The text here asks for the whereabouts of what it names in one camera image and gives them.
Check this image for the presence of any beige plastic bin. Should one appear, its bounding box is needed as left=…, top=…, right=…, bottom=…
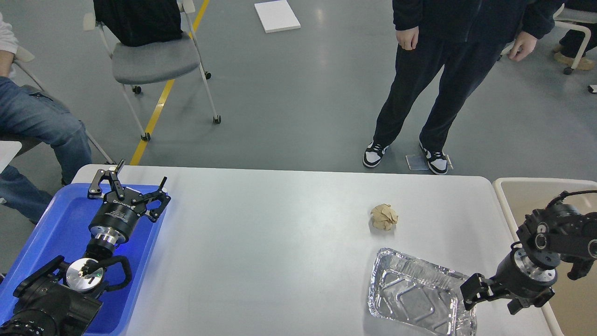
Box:
left=493, top=178, right=597, bottom=336

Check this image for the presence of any person seated far right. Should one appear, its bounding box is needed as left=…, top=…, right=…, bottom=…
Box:
left=554, top=0, right=597, bottom=71

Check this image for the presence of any seated person in jeans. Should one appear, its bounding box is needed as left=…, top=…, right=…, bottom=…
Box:
left=0, top=21, right=92, bottom=224

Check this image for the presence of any blue plastic tray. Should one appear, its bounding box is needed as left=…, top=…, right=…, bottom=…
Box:
left=0, top=183, right=163, bottom=336

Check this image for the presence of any white board on floor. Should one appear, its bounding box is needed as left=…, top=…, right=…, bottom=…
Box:
left=254, top=0, right=301, bottom=33

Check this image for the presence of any crumpled brown paper ball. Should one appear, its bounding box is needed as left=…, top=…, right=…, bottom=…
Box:
left=370, top=203, right=398, bottom=231

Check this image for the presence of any white chair at right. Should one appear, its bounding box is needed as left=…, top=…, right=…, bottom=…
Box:
left=502, top=0, right=596, bottom=74

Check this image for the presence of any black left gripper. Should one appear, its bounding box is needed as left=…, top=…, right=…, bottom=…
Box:
left=87, top=159, right=171, bottom=244

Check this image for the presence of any grey white wheeled chair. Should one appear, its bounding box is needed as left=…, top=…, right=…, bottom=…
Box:
left=83, top=0, right=222, bottom=142

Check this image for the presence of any black jacket on chair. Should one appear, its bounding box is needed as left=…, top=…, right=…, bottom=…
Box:
left=93, top=0, right=183, bottom=47

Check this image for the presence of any aluminium foil tray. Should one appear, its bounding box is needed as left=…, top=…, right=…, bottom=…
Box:
left=368, top=247, right=478, bottom=336

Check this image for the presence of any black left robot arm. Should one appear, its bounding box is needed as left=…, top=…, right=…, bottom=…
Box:
left=1, top=162, right=171, bottom=336

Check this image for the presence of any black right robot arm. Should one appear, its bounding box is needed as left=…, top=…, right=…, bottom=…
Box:
left=460, top=191, right=597, bottom=315

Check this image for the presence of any standing person in black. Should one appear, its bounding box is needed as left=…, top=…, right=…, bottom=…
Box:
left=363, top=0, right=564, bottom=175

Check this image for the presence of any white chair at left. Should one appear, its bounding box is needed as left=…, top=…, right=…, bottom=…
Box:
left=1, top=46, right=115, bottom=168

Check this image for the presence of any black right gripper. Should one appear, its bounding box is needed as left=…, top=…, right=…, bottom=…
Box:
left=460, top=248, right=558, bottom=315

